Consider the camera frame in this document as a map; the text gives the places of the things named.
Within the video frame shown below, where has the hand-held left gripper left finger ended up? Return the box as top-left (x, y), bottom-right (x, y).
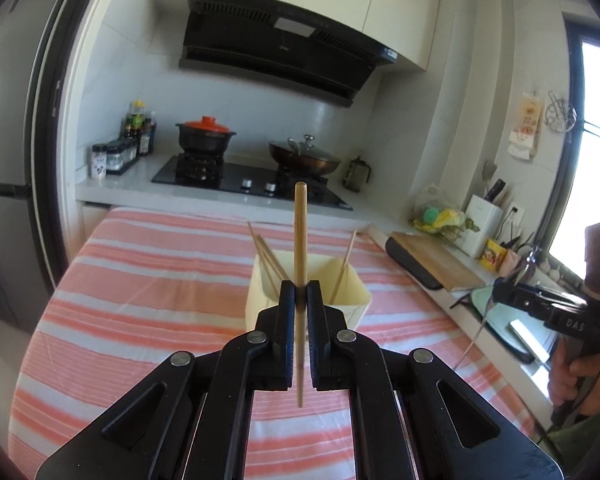
top-left (34, 280), bottom-right (301, 480)

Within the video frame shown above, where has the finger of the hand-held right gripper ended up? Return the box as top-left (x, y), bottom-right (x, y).
top-left (490, 275), bottom-right (537, 312)

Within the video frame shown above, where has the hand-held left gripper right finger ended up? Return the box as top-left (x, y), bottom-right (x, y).
top-left (305, 281), bottom-right (564, 480)

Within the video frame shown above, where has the cream ribbed utensil holder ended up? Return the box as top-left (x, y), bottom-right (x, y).
top-left (244, 253), bottom-right (372, 334)

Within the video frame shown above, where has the person's right forearm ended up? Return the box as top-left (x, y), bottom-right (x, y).
top-left (544, 402), bottom-right (600, 480)

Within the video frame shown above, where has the person's right hand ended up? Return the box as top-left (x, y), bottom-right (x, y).
top-left (548, 342), bottom-right (600, 419)

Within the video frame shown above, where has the chrome faucet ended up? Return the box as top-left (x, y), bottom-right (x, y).
top-left (523, 245), bottom-right (541, 286)

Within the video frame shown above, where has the yellow snack packet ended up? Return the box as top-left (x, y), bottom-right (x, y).
top-left (479, 238), bottom-right (507, 268)

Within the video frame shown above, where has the white knife holder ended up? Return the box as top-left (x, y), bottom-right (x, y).
top-left (464, 178), bottom-right (509, 259)

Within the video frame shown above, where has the wooden cutting board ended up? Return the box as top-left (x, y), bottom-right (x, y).
top-left (390, 231), bottom-right (487, 292)

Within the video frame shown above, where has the clear plastic bag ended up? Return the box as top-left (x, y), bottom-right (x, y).
top-left (412, 183), bottom-right (481, 242)

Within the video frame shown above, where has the black tray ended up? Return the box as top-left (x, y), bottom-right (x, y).
top-left (384, 234), bottom-right (444, 291)

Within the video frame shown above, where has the pink striped tablecloth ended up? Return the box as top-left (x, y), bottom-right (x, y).
top-left (7, 206), bottom-right (542, 480)

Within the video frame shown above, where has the black gas cooktop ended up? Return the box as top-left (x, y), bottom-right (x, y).
top-left (150, 153), bottom-right (354, 211)

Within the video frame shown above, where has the dark wok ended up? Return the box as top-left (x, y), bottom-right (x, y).
top-left (268, 134), bottom-right (342, 178)

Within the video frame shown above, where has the black clay pot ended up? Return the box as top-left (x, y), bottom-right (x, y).
top-left (174, 115), bottom-right (237, 157)

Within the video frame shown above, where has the white kitchen counter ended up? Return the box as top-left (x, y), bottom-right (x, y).
top-left (74, 152), bottom-right (374, 234)

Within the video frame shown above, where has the dark sauce bottle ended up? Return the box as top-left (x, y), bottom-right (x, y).
top-left (138, 117), bottom-right (157, 157)

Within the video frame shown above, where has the row of dark spice jars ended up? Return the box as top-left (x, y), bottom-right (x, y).
top-left (106, 138), bottom-right (139, 175)

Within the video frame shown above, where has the white label spice jar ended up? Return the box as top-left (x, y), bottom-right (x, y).
top-left (90, 143), bottom-right (109, 180)

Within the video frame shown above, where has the yellow cap oil bottle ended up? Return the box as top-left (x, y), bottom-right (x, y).
top-left (129, 100), bottom-right (146, 137)

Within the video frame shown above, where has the black range hood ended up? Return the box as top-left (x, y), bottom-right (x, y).
top-left (178, 0), bottom-right (399, 108)

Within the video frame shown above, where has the grey refrigerator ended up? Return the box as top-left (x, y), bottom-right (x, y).
top-left (0, 0), bottom-right (73, 358)

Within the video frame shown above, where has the hanging wall calendar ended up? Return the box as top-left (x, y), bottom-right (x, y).
top-left (508, 90), bottom-right (545, 162)

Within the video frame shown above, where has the wire wall rack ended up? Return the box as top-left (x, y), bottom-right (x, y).
top-left (544, 90), bottom-right (579, 132)

